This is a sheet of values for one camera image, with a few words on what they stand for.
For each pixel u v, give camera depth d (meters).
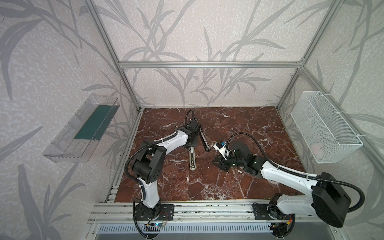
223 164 0.69
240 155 0.63
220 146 0.70
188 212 0.75
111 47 0.85
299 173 0.48
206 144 0.96
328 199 0.41
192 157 0.91
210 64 0.98
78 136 0.65
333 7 0.71
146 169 0.49
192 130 0.75
